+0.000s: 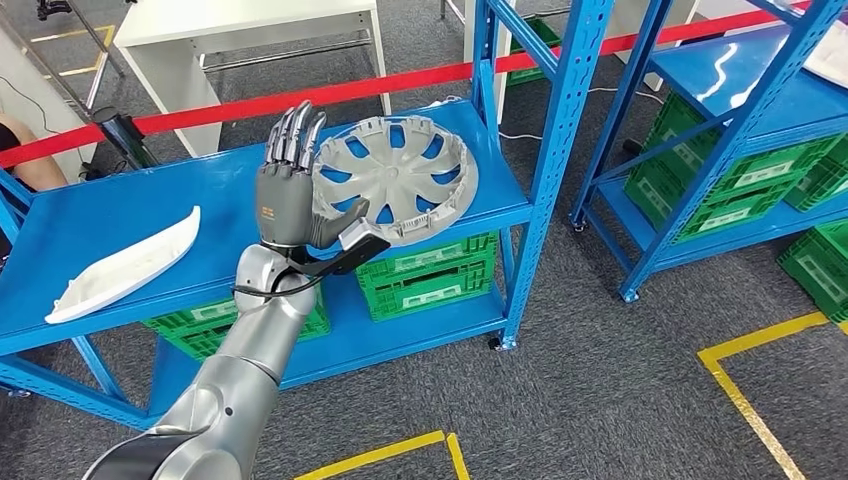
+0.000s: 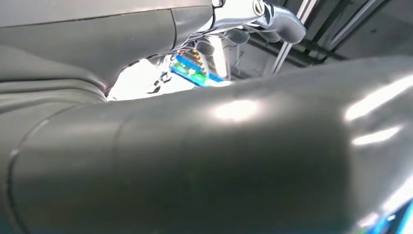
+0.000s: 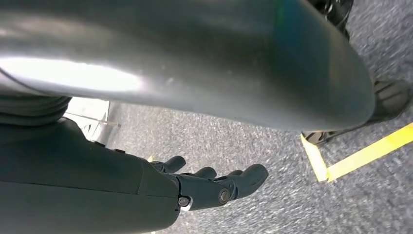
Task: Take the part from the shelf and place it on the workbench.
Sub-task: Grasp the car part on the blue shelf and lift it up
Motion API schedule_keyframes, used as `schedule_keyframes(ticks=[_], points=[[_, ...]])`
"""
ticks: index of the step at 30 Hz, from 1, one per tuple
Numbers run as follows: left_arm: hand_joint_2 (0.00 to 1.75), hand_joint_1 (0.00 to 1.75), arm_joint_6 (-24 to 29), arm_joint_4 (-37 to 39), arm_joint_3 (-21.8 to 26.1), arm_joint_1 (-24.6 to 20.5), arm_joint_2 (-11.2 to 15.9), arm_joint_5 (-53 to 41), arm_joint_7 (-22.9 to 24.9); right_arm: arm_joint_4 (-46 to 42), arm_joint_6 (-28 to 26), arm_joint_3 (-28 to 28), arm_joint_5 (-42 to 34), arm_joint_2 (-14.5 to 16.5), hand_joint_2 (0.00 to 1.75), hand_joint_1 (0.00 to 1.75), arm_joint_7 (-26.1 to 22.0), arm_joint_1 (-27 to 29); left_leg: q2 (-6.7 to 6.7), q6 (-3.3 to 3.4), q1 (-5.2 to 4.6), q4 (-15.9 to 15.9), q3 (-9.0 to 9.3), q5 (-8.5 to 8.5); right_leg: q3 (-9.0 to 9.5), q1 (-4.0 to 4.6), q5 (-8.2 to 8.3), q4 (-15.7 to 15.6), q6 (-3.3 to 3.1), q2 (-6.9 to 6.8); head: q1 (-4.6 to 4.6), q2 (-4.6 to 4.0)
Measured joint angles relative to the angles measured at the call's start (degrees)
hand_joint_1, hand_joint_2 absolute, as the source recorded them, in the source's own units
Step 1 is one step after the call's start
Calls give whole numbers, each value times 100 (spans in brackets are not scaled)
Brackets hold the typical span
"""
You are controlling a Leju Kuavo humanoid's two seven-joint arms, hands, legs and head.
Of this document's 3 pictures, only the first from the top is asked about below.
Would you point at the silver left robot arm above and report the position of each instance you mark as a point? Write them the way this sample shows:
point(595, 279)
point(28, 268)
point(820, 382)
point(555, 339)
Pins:
point(218, 397)

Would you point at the white partition panel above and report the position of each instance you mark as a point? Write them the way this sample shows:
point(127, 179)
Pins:
point(26, 86)

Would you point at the blue metal shelf rack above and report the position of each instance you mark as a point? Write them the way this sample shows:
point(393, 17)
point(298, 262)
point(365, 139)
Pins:
point(132, 205)
point(715, 73)

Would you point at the person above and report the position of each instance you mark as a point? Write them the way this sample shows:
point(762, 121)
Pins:
point(36, 166)

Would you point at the green plastic crate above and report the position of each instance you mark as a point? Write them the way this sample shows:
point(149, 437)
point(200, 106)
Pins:
point(722, 218)
point(199, 311)
point(424, 301)
point(818, 272)
point(821, 189)
point(546, 33)
point(762, 175)
point(840, 152)
point(464, 246)
point(199, 341)

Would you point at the black clamp device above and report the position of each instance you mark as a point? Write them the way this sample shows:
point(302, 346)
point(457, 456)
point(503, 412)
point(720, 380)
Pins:
point(53, 8)

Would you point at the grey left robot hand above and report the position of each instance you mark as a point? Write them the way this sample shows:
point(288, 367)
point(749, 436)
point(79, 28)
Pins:
point(285, 205)

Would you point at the white table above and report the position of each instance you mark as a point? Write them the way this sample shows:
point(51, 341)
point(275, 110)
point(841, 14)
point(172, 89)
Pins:
point(232, 16)

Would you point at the silver wheel hubcap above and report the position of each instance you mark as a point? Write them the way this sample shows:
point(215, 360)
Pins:
point(397, 175)

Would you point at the red barrier belt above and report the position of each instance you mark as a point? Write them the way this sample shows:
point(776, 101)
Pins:
point(397, 81)

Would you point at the white curved plastic part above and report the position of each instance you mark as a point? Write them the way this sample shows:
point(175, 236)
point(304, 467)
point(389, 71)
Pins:
point(126, 268)

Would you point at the white plastic panel part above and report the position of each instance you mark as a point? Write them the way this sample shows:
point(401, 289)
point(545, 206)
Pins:
point(831, 60)

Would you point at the black stanchion post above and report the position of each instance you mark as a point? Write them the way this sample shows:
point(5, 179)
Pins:
point(119, 136)

